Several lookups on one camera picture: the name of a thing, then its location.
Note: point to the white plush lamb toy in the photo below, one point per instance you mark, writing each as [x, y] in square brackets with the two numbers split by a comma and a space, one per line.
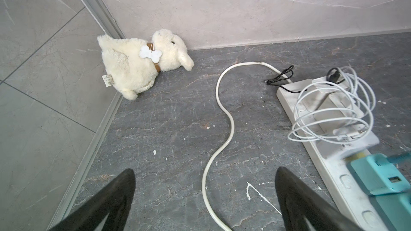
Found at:
[132, 65]

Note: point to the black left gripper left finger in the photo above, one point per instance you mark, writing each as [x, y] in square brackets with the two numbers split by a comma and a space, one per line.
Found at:
[110, 205]

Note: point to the teal charger adapter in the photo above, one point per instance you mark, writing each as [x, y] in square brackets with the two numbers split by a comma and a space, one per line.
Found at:
[377, 174]
[394, 210]

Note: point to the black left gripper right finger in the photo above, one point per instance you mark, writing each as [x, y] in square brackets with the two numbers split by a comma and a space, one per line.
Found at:
[301, 206]

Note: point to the white power strip colourful sockets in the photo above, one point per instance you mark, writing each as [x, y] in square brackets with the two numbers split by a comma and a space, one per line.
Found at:
[349, 198]

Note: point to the white charger with cable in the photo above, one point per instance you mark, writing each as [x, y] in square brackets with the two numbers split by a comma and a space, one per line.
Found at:
[342, 142]
[336, 112]

